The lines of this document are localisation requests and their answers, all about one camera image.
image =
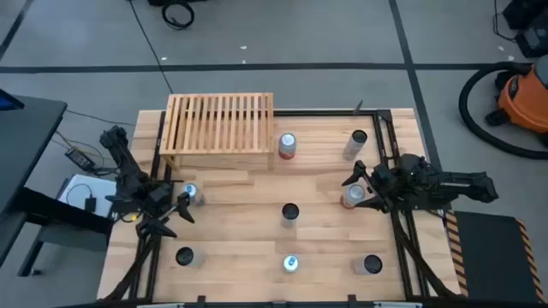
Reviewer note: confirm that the yellow label tag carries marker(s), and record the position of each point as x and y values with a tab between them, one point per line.
133	217

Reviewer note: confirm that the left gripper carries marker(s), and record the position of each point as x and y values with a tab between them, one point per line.
160	201

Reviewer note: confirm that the pink white Spindrift can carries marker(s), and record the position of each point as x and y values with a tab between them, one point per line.
287	143
354	194

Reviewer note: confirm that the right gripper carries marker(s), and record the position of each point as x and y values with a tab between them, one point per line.
387	188

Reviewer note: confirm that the blue silver Red Bull can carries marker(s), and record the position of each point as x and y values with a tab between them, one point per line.
291	263
192	189

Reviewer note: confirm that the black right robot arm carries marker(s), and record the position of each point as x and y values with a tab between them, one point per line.
449	186

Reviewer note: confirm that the white Celsius can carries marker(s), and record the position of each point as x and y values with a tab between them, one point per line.
371	264
290	211
354	145
185	256

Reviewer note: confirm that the wooden slatted shelf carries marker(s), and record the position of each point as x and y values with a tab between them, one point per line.
214	124

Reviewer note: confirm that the black equipment cases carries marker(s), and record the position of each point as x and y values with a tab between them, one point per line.
533	38

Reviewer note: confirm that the black hazard-striped floor mat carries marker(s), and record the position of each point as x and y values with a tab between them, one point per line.
488	256

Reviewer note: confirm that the white box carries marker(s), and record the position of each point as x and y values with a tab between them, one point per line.
100	192

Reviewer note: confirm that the black power adapter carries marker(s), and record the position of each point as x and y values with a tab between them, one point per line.
80	159

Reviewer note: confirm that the black desk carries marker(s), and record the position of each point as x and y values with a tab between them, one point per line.
25	141

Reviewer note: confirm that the monitor with blue screen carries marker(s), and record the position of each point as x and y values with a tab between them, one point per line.
8	102

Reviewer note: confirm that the black aluminium table frame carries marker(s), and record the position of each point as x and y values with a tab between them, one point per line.
334	113

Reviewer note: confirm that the orange shop vacuum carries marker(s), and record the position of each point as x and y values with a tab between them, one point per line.
462	104
524	100

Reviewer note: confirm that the small black charger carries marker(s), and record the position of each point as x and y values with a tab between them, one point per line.
90	204

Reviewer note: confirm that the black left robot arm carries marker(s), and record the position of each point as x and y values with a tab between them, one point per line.
124	164

